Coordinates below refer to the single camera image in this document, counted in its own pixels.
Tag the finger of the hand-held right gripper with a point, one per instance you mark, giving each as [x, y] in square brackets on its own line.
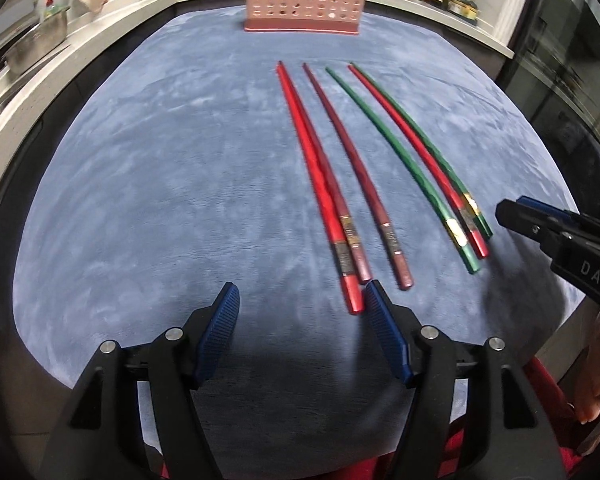
[547, 207]
[525, 222]

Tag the steel colander bowl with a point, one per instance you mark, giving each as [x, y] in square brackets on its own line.
[35, 42]

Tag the black framed glass door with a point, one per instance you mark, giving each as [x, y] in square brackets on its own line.
[570, 60]

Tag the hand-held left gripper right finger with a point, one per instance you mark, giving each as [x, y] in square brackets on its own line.
[387, 335]

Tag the maroon chopstick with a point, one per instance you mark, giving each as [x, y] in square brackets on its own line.
[350, 160]
[355, 255]

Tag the green dish soap bottle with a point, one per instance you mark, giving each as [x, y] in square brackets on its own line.
[52, 10]

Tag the spice jar rack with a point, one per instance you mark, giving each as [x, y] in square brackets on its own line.
[464, 9]

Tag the blue plush blanket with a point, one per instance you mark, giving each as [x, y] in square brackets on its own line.
[180, 185]

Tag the red chopstick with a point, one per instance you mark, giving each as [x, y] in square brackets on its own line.
[478, 246]
[310, 160]

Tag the person's right hand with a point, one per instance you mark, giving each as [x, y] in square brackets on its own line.
[595, 370]

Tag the green chopstick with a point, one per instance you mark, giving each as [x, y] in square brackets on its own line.
[467, 257]
[485, 225]

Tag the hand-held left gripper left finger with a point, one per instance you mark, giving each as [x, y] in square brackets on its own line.
[220, 330]

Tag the red cloth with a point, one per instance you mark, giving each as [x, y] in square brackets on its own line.
[550, 410]

